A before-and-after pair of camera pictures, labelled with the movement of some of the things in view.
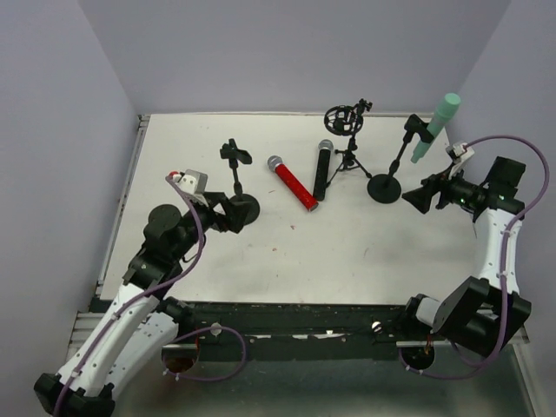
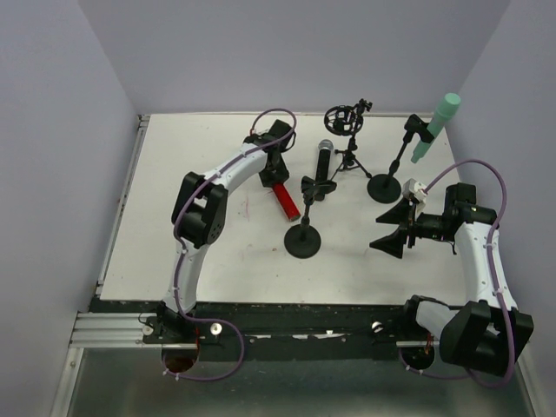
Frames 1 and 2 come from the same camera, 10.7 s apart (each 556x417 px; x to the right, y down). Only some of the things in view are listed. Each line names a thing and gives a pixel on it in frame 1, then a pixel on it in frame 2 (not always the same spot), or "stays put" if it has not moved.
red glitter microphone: (276, 164) → (287, 201)
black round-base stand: (386, 188) stays put
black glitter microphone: (326, 147) stays put
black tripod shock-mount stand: (347, 121) stays put
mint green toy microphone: (443, 115) stays put
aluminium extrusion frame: (88, 321) stays put
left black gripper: (217, 209) → (274, 176)
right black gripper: (440, 191) → (412, 226)
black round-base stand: (230, 151) → (304, 241)
